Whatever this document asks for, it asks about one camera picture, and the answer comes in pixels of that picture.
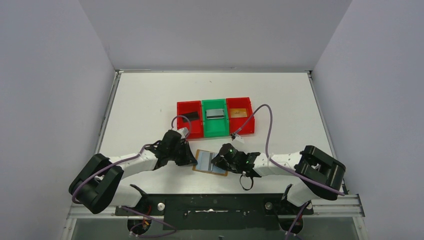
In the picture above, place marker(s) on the red bin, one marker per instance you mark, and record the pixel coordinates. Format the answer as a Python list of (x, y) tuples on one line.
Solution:
[(196, 127), (236, 123)]

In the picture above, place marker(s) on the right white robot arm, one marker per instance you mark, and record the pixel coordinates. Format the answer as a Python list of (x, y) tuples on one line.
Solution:
[(321, 176)]

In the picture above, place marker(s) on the right red bin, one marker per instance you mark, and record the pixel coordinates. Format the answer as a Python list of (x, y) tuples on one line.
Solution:
[(236, 123)]

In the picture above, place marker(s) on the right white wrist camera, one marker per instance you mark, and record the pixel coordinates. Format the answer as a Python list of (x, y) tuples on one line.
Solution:
[(237, 138)]

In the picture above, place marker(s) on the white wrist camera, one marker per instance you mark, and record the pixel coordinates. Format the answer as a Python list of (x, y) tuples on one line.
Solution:
[(184, 132), (237, 138)]

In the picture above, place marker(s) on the left red bin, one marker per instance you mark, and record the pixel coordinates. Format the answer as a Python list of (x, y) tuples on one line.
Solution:
[(196, 127)]

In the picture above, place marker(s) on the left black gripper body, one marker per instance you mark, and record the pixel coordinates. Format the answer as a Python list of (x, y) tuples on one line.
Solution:
[(182, 153)]

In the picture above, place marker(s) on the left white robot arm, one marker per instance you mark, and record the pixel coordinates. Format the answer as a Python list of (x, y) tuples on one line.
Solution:
[(99, 184)]

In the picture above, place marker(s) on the black card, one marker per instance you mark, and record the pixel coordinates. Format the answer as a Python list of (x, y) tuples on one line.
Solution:
[(191, 116)]

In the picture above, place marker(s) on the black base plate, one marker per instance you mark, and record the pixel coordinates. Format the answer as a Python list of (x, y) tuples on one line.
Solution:
[(217, 211)]

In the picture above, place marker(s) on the gold card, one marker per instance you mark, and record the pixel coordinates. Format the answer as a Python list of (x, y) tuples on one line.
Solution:
[(238, 113)]

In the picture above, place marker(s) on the green middle bin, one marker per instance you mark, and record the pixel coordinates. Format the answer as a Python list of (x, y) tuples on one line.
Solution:
[(215, 127)]

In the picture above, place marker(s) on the yellow leather card holder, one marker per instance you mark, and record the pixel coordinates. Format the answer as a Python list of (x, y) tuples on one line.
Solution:
[(215, 171)]

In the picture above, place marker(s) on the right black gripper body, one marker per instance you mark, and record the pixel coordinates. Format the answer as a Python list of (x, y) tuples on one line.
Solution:
[(224, 159)]

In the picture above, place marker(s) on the silver VIP credit card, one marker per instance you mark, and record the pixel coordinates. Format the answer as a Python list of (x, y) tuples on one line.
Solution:
[(217, 113)]

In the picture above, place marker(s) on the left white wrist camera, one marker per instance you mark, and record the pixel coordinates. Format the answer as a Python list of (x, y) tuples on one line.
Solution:
[(184, 132)]

